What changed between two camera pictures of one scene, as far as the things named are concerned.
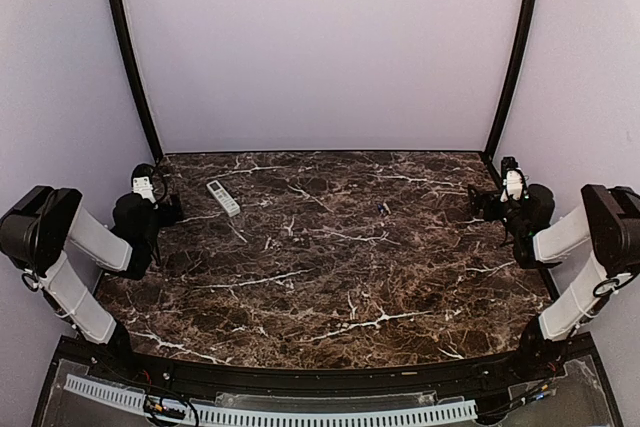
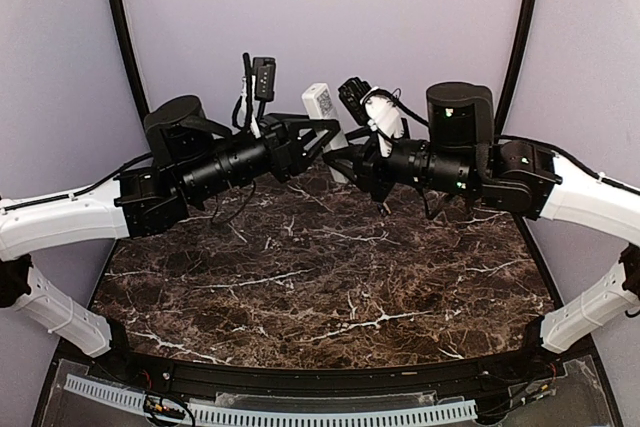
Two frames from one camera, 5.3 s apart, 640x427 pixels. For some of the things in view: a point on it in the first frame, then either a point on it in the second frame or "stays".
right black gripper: [478, 204] → [368, 173]
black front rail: [488, 374] stays
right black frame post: [519, 58] stays
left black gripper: [168, 218] → [279, 130]
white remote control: [227, 203] → [320, 104]
